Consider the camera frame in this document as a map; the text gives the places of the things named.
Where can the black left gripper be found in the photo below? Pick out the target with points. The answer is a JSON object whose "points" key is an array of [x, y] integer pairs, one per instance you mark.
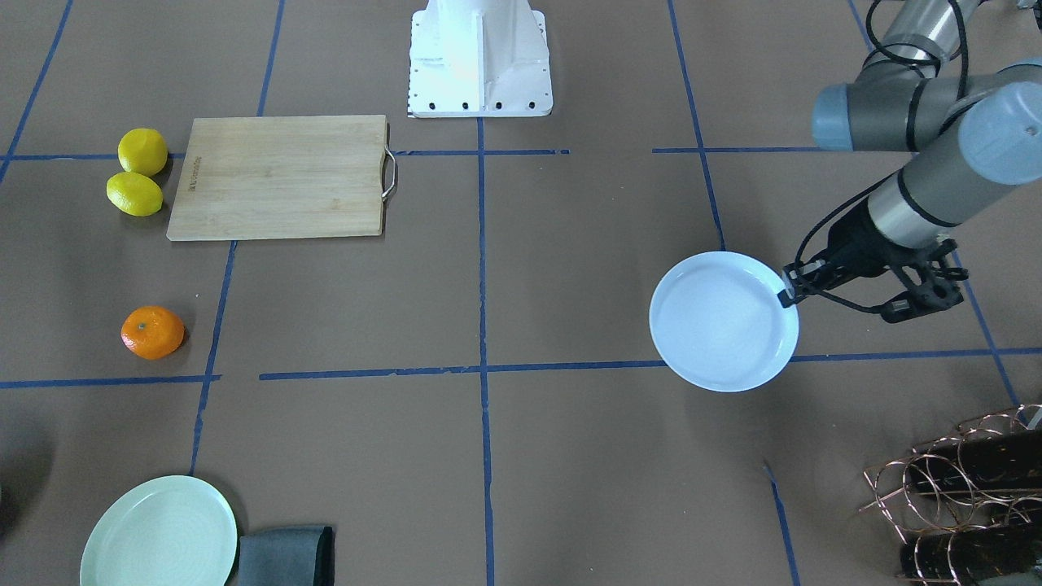
{"points": [[852, 241]]}

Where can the light blue plate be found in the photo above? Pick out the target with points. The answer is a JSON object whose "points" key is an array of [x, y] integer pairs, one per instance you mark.
{"points": [[717, 321]]}

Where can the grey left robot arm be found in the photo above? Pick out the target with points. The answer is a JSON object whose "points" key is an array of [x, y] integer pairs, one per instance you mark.
{"points": [[972, 141]]}

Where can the light green plate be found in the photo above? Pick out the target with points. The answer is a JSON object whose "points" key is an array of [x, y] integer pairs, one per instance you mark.
{"points": [[173, 530]]}

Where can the upper black bottle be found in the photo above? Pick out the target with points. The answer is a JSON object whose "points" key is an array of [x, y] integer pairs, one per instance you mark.
{"points": [[995, 466]]}

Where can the black bottle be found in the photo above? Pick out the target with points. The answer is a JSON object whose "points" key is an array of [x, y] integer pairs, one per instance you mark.
{"points": [[995, 466], [1009, 555]]}

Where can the lower black bottle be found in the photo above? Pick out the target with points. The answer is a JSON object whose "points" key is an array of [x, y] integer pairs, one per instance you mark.
{"points": [[1009, 555]]}

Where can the wooden cutting board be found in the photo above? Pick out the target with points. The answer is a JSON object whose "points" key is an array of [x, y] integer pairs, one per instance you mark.
{"points": [[261, 177]]}

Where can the grey folded cloth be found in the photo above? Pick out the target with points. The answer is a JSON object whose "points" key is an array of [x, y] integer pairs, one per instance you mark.
{"points": [[296, 555]]}

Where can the orange mandarin fruit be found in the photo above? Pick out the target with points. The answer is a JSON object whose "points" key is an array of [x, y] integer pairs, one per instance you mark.
{"points": [[152, 332]]}

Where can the lower yellow lemon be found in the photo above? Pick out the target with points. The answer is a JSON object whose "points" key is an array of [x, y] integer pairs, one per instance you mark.
{"points": [[134, 194]]}

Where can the yellow lemon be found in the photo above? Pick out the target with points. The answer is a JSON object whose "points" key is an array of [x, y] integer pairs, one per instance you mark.
{"points": [[134, 194], [143, 151]]}

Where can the upper yellow lemon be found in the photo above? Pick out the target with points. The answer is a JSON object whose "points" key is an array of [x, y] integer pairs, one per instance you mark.
{"points": [[143, 151]]}

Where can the copper wire rack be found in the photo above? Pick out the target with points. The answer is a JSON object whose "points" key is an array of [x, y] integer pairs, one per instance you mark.
{"points": [[912, 515]]}

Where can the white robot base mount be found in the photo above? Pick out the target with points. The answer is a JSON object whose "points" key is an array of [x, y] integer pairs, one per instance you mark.
{"points": [[479, 59]]}

